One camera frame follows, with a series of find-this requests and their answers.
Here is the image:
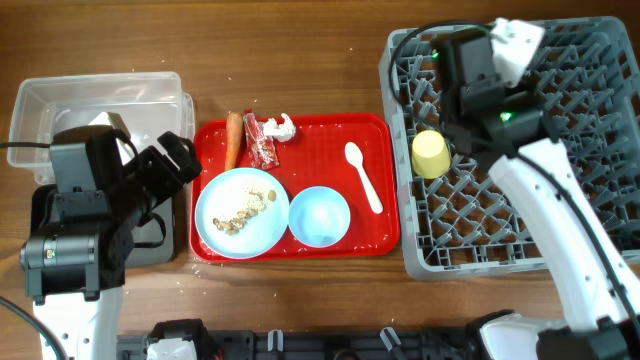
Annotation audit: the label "yellow cup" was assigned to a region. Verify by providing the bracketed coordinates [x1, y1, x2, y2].
[411, 130, 451, 179]

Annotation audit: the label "white plastic spoon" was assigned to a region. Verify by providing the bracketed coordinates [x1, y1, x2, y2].
[344, 142, 383, 214]

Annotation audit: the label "white tissue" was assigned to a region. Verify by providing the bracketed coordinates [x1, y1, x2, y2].
[262, 113, 296, 142]

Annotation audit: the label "light blue bowl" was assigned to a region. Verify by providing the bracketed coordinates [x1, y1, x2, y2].
[289, 186, 351, 248]

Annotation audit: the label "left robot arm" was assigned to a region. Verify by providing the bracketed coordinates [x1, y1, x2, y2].
[20, 125, 202, 359]

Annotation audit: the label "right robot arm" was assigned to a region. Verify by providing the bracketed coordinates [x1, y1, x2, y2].
[432, 27, 639, 359]

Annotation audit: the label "grey dishwasher rack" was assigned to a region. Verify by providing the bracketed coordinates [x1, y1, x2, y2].
[379, 16, 639, 281]

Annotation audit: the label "clear plastic bin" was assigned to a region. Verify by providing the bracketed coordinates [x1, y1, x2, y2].
[6, 71, 196, 186]

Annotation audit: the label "black tray bin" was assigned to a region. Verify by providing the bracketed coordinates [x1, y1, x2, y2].
[30, 184, 178, 269]

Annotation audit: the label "light blue plate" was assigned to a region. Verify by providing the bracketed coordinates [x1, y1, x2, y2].
[194, 168, 289, 260]

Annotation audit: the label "orange carrot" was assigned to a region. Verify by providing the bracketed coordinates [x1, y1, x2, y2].
[224, 112, 244, 171]

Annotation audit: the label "peanut scraps on plate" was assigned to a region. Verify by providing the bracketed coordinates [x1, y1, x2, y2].
[212, 188, 277, 236]

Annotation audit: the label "red snack wrapper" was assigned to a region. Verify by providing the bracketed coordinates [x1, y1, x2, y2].
[243, 109, 280, 170]

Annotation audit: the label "red serving tray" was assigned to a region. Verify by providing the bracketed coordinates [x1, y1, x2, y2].
[189, 113, 402, 264]

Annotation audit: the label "right black cable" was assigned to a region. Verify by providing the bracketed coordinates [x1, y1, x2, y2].
[387, 18, 501, 109]

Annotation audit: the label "black cable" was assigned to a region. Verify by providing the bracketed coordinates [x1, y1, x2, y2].
[0, 140, 69, 360]
[387, 18, 501, 109]

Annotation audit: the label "left black cable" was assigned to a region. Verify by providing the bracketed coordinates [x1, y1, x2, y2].
[0, 140, 69, 360]

